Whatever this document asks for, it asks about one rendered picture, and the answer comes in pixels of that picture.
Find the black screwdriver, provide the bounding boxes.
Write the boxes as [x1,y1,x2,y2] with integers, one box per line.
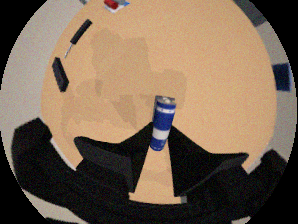
[64,19,93,59]

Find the blue and white battery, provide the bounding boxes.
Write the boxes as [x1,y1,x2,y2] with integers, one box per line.
[149,99,176,152]

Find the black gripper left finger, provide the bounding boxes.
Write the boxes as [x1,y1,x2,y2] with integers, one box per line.
[73,121,153,193]

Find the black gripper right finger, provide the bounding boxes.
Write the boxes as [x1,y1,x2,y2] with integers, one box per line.
[168,125,249,197]

